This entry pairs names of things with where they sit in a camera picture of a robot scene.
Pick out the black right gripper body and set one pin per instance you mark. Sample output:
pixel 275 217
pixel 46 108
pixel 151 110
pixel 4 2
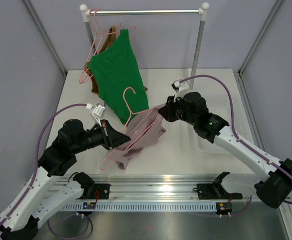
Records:
pixel 178 109

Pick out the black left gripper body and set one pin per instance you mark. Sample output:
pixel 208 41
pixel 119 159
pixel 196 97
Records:
pixel 107 137

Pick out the mauve pink tank top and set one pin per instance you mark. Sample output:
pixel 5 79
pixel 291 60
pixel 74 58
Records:
pixel 140 130

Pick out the green tank top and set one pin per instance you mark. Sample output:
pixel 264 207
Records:
pixel 118 78

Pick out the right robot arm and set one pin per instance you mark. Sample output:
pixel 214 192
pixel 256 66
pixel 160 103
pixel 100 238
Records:
pixel 273 181

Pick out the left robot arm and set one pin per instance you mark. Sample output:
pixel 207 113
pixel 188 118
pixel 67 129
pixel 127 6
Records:
pixel 23 218

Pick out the brown tank top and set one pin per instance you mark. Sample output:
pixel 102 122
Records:
pixel 87 73

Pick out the white plastic basket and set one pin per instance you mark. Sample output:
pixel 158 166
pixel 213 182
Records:
pixel 219 104

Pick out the white clothes rack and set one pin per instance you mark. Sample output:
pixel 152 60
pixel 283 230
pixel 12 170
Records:
pixel 202 12

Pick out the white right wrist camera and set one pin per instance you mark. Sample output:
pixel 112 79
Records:
pixel 181 89

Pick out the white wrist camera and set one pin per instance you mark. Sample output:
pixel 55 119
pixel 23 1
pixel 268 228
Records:
pixel 96 112
pixel 181 89

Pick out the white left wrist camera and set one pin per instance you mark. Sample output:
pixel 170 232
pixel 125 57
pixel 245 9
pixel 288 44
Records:
pixel 96 112

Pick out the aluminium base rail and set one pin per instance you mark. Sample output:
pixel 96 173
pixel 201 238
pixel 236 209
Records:
pixel 153 188

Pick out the white slotted cable duct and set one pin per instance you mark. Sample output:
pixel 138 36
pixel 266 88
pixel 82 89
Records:
pixel 141 207

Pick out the pink wire hanger back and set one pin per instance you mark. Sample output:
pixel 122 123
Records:
pixel 92 31

